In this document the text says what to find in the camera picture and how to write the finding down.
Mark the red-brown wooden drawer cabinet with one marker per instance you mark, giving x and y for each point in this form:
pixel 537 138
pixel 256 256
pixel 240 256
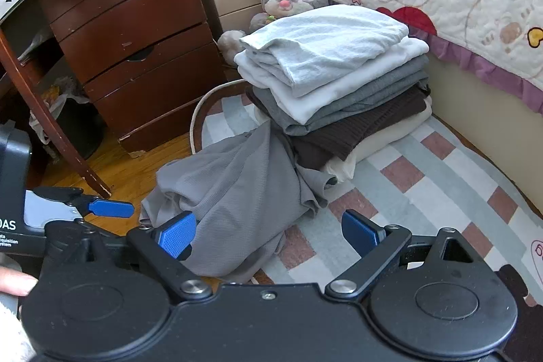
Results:
pixel 127 27

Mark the black trash bin with bag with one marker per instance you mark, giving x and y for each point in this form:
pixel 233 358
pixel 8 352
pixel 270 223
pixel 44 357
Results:
pixel 85 128

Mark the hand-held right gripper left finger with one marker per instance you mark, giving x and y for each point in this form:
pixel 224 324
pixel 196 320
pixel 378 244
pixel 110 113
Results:
pixel 176 237

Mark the beige bed base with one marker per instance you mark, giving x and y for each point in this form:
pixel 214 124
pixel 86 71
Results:
pixel 488 120

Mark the folded brown sweater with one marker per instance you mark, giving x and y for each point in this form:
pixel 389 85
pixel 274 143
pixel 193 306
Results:
pixel 339 141

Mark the person's left hand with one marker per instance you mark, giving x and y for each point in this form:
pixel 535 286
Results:
pixel 17 281

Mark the dark wooden desk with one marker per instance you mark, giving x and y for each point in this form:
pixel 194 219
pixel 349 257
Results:
pixel 42 111

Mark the person's pale fleece clothing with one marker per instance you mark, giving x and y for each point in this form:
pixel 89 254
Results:
pixel 12 332

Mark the folded grey garment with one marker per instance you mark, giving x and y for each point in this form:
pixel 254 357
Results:
pixel 360 107

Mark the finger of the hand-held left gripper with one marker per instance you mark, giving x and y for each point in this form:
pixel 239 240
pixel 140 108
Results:
pixel 112 208

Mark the folded pale blue shirt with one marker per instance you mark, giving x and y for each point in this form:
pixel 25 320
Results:
pixel 331 35

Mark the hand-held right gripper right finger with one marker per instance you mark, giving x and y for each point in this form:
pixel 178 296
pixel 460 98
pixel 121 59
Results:
pixel 358 232

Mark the checked pink and grey rug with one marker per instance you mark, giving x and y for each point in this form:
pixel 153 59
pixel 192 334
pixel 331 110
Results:
pixel 424 184

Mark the grey waffle-knit shirt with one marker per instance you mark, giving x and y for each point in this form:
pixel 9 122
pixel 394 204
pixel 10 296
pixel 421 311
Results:
pixel 237 196

